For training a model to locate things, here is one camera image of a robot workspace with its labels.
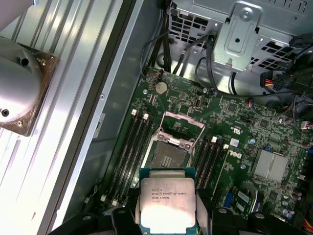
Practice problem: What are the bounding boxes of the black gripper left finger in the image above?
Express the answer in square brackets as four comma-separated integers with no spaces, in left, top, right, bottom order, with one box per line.
[48,187,140,235]

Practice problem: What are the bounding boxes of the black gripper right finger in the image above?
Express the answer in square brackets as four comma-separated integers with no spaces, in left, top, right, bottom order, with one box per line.
[195,188,298,235]

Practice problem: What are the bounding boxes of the silver topped CPU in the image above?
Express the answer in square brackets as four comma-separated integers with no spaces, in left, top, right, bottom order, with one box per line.
[138,167,197,235]

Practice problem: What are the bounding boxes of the black RAM slot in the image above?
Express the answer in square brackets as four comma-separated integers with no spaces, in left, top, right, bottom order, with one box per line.
[109,111,144,204]
[121,117,157,196]
[101,109,137,201]
[195,137,218,191]
[112,112,150,206]
[206,143,229,196]
[201,141,223,194]

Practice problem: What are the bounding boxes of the thin metal locking lever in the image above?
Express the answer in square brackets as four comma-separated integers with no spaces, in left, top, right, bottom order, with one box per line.
[188,145,199,172]

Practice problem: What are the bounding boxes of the CPU socket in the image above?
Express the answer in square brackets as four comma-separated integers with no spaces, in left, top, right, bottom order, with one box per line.
[144,139,195,172]

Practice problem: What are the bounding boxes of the silver finned heat sink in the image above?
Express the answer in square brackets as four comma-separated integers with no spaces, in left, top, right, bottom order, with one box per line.
[251,148,289,183]

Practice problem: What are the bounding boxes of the green motherboard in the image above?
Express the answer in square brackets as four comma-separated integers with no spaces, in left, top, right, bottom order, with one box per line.
[97,65,313,235]

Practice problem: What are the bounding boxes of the black PC case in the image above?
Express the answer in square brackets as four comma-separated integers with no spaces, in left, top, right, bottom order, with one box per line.
[36,0,313,235]

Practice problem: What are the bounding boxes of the round coin cell battery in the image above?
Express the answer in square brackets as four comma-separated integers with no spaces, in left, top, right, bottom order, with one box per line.
[155,81,169,95]

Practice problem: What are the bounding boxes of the black power connector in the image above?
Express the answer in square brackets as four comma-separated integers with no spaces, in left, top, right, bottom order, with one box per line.
[259,70,289,93]

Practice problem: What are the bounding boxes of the metal drive cage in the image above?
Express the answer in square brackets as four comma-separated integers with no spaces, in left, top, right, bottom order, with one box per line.
[168,0,313,74]

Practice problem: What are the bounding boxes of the orange wire bundle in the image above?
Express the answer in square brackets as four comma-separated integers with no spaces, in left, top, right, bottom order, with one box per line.
[302,217,313,234]

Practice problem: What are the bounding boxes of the black looped wire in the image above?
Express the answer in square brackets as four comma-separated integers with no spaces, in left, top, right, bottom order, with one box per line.
[194,34,245,96]

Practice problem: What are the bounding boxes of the thin black arched wire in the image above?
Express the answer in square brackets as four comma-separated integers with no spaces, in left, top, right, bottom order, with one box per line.
[141,30,172,76]

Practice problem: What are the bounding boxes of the silver metal bracket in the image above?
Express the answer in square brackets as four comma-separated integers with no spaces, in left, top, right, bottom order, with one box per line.
[213,0,262,73]

